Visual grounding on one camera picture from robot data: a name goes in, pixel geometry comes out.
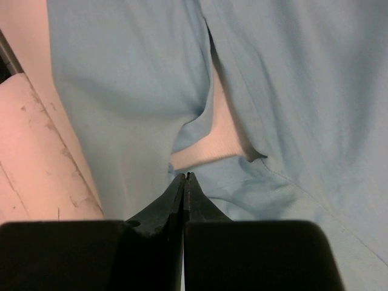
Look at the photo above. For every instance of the aluminium side rail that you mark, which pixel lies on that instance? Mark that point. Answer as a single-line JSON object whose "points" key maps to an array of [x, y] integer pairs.
{"points": [[9, 63]]}

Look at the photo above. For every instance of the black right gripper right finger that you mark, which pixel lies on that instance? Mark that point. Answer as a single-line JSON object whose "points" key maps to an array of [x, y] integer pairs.
{"points": [[221, 254]]}

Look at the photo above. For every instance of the light blue trousers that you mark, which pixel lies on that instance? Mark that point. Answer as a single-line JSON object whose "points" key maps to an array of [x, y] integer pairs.
{"points": [[308, 82]]}

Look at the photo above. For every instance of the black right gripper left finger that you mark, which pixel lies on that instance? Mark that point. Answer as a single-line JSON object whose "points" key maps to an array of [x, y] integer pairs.
{"points": [[141, 253]]}

